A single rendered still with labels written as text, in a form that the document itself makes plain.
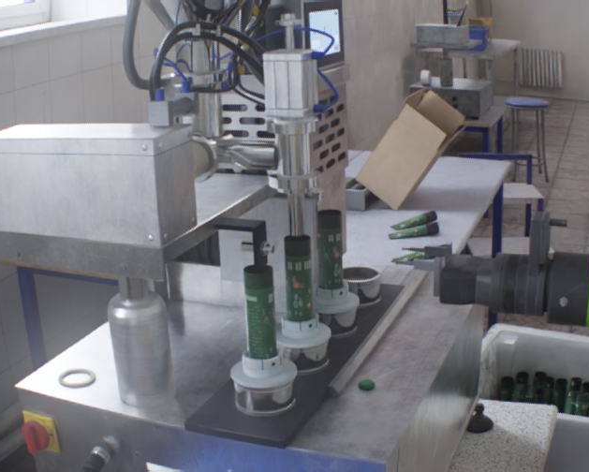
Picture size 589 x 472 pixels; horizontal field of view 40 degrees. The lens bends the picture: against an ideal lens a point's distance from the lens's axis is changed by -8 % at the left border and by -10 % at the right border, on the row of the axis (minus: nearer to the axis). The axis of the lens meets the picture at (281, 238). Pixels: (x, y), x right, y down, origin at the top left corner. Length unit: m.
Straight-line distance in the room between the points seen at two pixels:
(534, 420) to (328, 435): 0.65
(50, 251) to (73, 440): 0.24
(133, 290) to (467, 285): 0.39
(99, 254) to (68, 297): 2.20
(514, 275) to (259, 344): 0.32
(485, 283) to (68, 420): 0.54
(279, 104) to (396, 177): 1.79
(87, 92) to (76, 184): 2.23
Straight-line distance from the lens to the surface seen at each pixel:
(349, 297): 1.15
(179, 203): 0.94
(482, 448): 1.42
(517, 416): 1.52
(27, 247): 1.02
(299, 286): 1.01
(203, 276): 1.29
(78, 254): 0.97
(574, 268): 1.03
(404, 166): 2.71
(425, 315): 1.23
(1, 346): 2.86
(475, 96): 5.32
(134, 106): 3.45
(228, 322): 1.23
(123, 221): 0.93
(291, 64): 0.94
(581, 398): 1.94
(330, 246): 1.10
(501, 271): 1.04
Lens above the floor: 1.49
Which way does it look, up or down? 17 degrees down
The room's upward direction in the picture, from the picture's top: 2 degrees counter-clockwise
